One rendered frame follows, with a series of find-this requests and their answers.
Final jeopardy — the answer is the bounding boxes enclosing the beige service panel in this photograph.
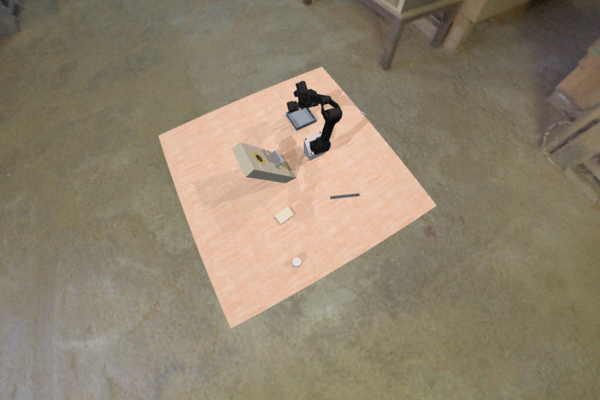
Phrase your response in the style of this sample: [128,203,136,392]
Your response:
[232,142,296,183]

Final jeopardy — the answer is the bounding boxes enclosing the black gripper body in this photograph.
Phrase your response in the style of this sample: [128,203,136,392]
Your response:
[287,98,319,113]

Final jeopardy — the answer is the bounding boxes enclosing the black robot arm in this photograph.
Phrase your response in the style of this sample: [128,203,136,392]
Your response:
[293,81,342,155]

